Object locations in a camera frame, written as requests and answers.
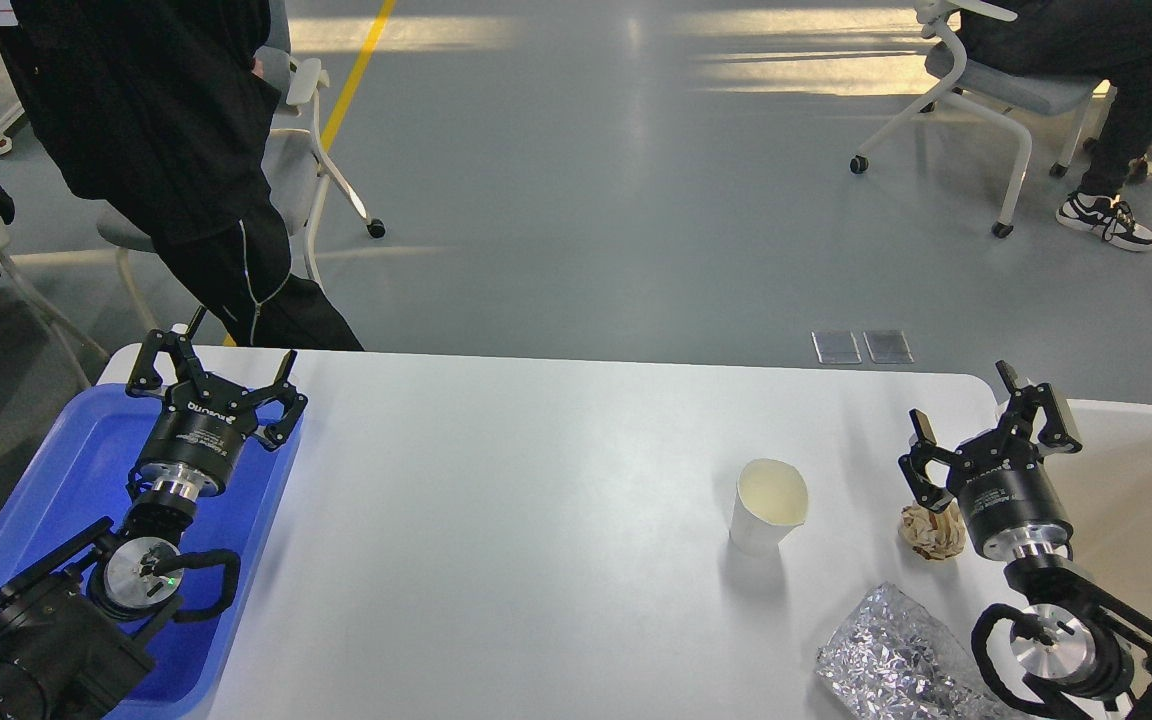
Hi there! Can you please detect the standing person in black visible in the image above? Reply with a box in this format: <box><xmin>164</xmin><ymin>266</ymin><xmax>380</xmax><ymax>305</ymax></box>
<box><xmin>0</xmin><ymin>1</ymin><xmax>361</xmax><ymax>351</ymax></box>

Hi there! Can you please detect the metal floor plate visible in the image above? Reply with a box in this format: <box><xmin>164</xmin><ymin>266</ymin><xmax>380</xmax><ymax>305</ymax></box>
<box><xmin>812</xmin><ymin>331</ymin><xmax>863</xmax><ymax>366</ymax></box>
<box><xmin>863</xmin><ymin>331</ymin><xmax>915</xmax><ymax>365</ymax></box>

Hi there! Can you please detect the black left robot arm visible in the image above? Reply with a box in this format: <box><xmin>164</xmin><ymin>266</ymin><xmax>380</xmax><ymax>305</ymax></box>
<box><xmin>0</xmin><ymin>331</ymin><xmax>308</xmax><ymax>719</ymax></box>

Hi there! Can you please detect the crumpled aluminium foil packet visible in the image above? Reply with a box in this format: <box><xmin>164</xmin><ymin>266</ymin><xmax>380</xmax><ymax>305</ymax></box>
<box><xmin>814</xmin><ymin>583</ymin><xmax>1025</xmax><ymax>719</ymax></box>

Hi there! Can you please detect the beige plastic bin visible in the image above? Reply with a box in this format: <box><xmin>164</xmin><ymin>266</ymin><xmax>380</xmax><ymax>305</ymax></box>
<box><xmin>1044</xmin><ymin>397</ymin><xmax>1152</xmax><ymax>620</ymax></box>

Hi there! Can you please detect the seated person in black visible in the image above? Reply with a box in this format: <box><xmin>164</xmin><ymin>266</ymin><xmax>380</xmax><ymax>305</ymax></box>
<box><xmin>957</xmin><ymin>1</ymin><xmax>1152</xmax><ymax>252</ymax></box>

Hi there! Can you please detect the white grey chair right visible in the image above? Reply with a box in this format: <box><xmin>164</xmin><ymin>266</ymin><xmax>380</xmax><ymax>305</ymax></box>
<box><xmin>849</xmin><ymin>1</ymin><xmax>1102</xmax><ymax>238</ymax></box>

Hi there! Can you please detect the white chair behind person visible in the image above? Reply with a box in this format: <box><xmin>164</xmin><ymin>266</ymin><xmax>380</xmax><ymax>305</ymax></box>
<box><xmin>96</xmin><ymin>0</ymin><xmax>387</xmax><ymax>331</ymax></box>

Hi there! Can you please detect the crumpled brown paper ball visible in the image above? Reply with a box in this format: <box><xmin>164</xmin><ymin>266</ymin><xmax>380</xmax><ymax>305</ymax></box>
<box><xmin>899</xmin><ymin>501</ymin><xmax>968</xmax><ymax>561</ymax></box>

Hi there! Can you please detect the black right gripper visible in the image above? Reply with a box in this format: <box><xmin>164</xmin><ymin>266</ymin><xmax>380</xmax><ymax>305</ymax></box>
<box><xmin>899</xmin><ymin>361</ymin><xmax>1084</xmax><ymax>561</ymax></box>

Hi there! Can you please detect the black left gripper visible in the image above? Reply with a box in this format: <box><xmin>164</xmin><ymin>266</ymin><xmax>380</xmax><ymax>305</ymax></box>
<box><xmin>126</xmin><ymin>326</ymin><xmax>309</xmax><ymax>498</ymax></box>

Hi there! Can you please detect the white paper cup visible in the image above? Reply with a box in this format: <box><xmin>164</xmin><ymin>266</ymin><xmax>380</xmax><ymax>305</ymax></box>
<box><xmin>730</xmin><ymin>457</ymin><xmax>810</xmax><ymax>556</ymax></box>

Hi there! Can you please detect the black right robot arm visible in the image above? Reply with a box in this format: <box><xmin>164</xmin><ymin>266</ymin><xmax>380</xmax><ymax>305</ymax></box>
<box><xmin>899</xmin><ymin>361</ymin><xmax>1152</xmax><ymax>719</ymax></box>

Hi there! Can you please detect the blue plastic tray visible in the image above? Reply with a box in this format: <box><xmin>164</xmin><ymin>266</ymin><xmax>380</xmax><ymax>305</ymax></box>
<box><xmin>0</xmin><ymin>384</ymin><xmax>300</xmax><ymax>719</ymax></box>

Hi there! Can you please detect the right metal floor plate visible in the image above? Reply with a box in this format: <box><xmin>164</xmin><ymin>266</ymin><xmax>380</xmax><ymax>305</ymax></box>
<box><xmin>863</xmin><ymin>331</ymin><xmax>915</xmax><ymax>365</ymax></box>

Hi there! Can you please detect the white chair far left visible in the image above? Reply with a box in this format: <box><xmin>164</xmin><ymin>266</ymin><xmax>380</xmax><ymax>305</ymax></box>
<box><xmin>0</xmin><ymin>214</ymin><xmax>109</xmax><ymax>389</ymax></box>

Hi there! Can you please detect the left metal floor plate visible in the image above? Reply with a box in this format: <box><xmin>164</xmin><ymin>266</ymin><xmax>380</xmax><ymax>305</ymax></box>
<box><xmin>812</xmin><ymin>331</ymin><xmax>863</xmax><ymax>366</ymax></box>

